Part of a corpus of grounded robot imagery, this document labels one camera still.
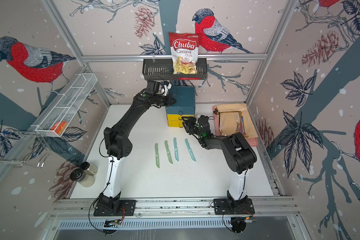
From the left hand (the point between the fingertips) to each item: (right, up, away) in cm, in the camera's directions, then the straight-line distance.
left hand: (178, 98), depth 90 cm
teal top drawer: (+1, -7, +2) cm, 8 cm away
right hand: (+1, -13, +2) cm, 13 cm away
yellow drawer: (-1, -13, +8) cm, 15 cm away
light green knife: (-14, -36, +2) cm, 38 cm away
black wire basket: (-12, +23, +16) cm, 30 cm away
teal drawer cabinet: (+3, -5, -1) cm, 6 cm away
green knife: (-6, -36, +2) cm, 37 cm away
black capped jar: (-49, -45, -14) cm, 67 cm away
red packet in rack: (-53, -16, -24) cm, 60 cm away
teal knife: (-2, -32, +5) cm, 33 cm away
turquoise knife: (+7, -33, +4) cm, 34 cm away
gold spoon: (+28, -8, +23) cm, 38 cm away
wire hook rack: (-58, -30, -27) cm, 71 cm away
